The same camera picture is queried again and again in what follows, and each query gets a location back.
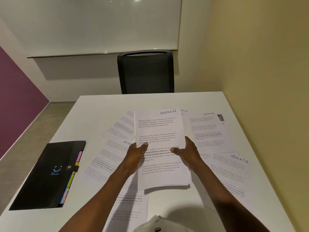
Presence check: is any person's left hand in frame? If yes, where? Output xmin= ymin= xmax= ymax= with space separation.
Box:
xmin=120 ymin=142 xmax=149 ymax=177

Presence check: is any person's right hand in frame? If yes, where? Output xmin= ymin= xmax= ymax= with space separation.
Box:
xmin=173 ymin=136 xmax=205 ymax=172

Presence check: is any printed sheet with blue heading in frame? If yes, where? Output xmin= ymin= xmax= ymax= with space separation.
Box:
xmin=133 ymin=109 xmax=192 ymax=191

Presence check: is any person's right forearm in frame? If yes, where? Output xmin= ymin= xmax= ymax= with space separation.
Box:
xmin=191 ymin=163 xmax=270 ymax=232

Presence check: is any person's left forearm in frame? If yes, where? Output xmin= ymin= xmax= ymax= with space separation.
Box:
xmin=59 ymin=167 xmax=136 ymax=232

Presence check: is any spread of printed papers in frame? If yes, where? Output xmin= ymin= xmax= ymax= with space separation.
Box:
xmin=83 ymin=109 xmax=253 ymax=232

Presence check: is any black mesh office chair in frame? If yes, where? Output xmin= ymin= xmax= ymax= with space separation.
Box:
xmin=117 ymin=50 xmax=175 ymax=95

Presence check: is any person's white shirt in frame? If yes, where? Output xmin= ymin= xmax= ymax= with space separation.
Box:
xmin=133 ymin=215 xmax=195 ymax=232

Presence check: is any black expanding file folder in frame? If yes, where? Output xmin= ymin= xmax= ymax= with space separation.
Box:
xmin=8 ymin=140 xmax=86 ymax=211

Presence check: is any metal whiteboard ledge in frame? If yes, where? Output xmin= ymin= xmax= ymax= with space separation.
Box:
xmin=27 ymin=49 xmax=178 ymax=59

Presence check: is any white wall whiteboard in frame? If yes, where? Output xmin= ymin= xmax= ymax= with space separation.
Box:
xmin=0 ymin=0 xmax=183 ymax=57

